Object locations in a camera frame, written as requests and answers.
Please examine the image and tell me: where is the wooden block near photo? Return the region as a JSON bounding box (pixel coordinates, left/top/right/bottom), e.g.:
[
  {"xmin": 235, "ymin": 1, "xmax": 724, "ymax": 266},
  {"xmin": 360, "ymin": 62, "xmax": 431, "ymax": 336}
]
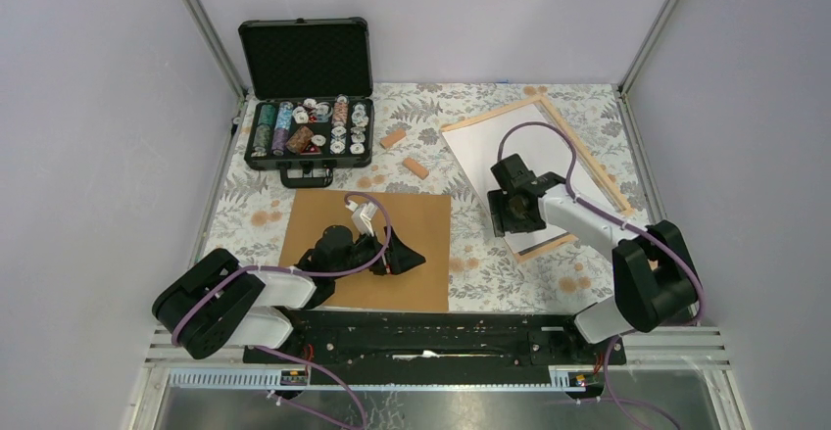
[{"xmin": 402, "ymin": 158, "xmax": 430, "ymax": 180}]

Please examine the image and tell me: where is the photo print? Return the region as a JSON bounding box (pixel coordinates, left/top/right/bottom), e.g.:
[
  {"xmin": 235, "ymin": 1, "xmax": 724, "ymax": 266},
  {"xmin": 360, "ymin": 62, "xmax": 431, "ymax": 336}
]
[{"xmin": 279, "ymin": 189, "xmax": 451, "ymax": 312}]

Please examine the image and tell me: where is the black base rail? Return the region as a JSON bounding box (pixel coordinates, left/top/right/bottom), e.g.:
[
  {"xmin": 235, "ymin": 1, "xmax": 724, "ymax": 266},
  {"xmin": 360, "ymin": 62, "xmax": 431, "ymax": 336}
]
[{"xmin": 280, "ymin": 310, "xmax": 626, "ymax": 368}]

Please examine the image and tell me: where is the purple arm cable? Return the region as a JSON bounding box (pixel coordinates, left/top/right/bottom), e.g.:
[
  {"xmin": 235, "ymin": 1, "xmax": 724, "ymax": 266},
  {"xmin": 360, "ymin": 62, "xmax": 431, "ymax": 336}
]
[
  {"xmin": 496, "ymin": 120, "xmax": 708, "ymax": 328},
  {"xmin": 170, "ymin": 192, "xmax": 395, "ymax": 347}
]

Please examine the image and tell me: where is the wooden block near case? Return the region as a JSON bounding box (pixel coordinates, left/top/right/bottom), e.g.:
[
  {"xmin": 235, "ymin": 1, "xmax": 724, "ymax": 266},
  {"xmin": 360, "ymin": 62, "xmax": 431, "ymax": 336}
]
[{"xmin": 380, "ymin": 128, "xmax": 407, "ymax": 149}]

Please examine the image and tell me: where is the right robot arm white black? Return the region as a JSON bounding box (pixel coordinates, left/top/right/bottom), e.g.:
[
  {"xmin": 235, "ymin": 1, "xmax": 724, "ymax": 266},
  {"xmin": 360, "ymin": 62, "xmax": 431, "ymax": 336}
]
[{"xmin": 487, "ymin": 155, "xmax": 702, "ymax": 363}]

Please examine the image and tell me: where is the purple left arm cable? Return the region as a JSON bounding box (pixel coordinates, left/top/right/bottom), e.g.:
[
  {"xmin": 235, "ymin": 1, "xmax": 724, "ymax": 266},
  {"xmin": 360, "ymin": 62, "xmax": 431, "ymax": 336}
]
[{"xmin": 170, "ymin": 192, "xmax": 395, "ymax": 347}]

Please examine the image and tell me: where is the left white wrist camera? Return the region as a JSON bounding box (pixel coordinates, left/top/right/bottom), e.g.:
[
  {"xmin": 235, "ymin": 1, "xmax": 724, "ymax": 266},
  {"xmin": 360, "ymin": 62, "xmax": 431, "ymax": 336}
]
[{"xmin": 346, "ymin": 201, "xmax": 377, "ymax": 236}]

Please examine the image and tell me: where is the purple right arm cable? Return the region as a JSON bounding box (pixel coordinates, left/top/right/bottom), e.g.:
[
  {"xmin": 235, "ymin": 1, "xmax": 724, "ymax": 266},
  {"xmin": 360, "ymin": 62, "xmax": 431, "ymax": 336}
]
[{"xmin": 496, "ymin": 120, "xmax": 708, "ymax": 328}]

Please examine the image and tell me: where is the black poker chip case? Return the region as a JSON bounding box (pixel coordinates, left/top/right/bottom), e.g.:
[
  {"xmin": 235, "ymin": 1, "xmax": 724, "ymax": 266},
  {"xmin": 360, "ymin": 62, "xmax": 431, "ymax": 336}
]
[{"xmin": 238, "ymin": 17, "xmax": 375, "ymax": 189}]

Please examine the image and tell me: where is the floral patterned table mat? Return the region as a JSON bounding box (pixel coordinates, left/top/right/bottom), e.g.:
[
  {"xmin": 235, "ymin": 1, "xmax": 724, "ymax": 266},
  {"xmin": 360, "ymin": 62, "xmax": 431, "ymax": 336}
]
[{"xmin": 197, "ymin": 83, "xmax": 652, "ymax": 313}]

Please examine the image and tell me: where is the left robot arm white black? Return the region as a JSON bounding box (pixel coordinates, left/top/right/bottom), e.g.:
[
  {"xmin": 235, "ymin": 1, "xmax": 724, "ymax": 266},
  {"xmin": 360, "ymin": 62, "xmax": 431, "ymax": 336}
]
[{"xmin": 151, "ymin": 225, "xmax": 426, "ymax": 362}]

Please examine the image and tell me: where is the light wooden picture frame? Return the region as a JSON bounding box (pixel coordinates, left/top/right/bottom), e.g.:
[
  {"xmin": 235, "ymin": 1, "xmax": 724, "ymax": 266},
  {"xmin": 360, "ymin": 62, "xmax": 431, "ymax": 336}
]
[{"xmin": 440, "ymin": 94, "xmax": 636, "ymax": 264}]

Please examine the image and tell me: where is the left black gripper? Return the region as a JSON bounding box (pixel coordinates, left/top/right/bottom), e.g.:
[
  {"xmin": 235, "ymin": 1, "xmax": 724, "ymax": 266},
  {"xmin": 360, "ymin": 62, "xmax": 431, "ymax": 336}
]
[{"xmin": 331, "ymin": 225, "xmax": 425, "ymax": 280}]

